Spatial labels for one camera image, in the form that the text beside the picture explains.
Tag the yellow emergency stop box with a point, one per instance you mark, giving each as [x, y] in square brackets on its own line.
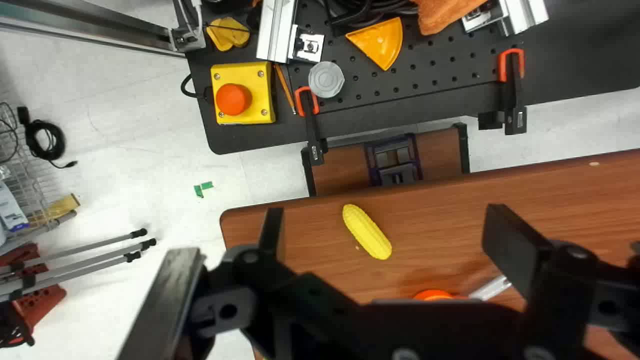
[243, 95]

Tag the aluminium extrusion block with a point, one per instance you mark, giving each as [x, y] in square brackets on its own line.
[275, 33]

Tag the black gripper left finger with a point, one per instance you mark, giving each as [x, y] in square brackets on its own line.
[159, 330]

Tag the aluminium rail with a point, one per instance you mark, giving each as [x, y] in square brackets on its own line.
[84, 20]

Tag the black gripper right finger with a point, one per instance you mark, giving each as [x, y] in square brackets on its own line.
[515, 246]

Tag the orange bowl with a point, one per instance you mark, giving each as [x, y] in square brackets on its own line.
[433, 294]

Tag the orange triangular wedge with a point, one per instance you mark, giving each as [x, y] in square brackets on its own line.
[381, 43]

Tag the yellow crumpled object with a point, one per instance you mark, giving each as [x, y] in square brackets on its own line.
[227, 35]

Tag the yellow maize cob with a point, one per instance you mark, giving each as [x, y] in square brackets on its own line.
[367, 232]

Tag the orange-handled black clamp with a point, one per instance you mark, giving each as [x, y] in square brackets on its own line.
[309, 109]
[511, 113]

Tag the orange cloth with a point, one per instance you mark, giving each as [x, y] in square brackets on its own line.
[439, 15]

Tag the black perforated board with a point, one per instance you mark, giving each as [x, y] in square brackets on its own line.
[585, 47]

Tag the tripod legs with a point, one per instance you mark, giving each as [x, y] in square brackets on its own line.
[30, 282]

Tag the grey round cylinder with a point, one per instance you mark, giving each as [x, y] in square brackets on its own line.
[327, 79]

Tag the green tape marker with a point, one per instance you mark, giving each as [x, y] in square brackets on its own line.
[203, 188]

